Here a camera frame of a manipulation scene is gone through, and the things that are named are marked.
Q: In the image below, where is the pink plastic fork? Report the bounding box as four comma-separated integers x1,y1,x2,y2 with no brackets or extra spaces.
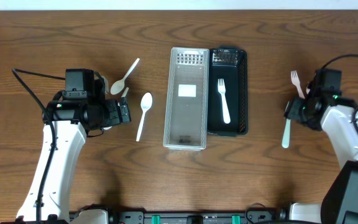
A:
291,70,305,99

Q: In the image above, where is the pale green plastic fork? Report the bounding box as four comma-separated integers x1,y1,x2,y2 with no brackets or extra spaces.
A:
282,118,291,149

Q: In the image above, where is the white plastic fork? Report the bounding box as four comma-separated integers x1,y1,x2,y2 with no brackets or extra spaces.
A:
218,78,231,124

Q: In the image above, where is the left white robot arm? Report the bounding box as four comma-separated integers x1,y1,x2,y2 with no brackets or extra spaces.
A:
16,86,131,223

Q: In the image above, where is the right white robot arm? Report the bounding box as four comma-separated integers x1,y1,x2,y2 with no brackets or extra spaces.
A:
284,95,358,223

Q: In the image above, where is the clear plastic basket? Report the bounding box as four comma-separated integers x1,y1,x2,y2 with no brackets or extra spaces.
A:
163,47,209,151

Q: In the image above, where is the black plastic basket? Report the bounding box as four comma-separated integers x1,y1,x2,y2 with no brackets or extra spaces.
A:
207,46,249,137

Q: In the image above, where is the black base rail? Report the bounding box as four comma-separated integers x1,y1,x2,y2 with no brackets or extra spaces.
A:
69,205,288,224

